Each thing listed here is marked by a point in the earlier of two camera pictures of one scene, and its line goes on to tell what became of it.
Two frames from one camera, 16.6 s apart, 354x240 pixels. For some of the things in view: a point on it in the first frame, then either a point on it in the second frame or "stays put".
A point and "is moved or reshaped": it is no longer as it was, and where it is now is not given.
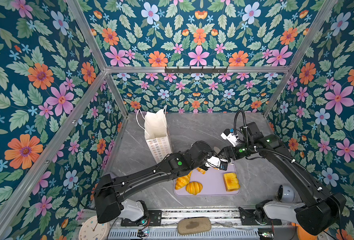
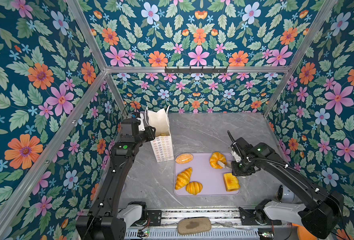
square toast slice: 231,182 stays put
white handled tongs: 216,149 is moved or reshaped
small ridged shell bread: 194,187 stays put
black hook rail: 196,71 stays put
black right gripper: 229,149 to 235,172
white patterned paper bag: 157,135 stays put
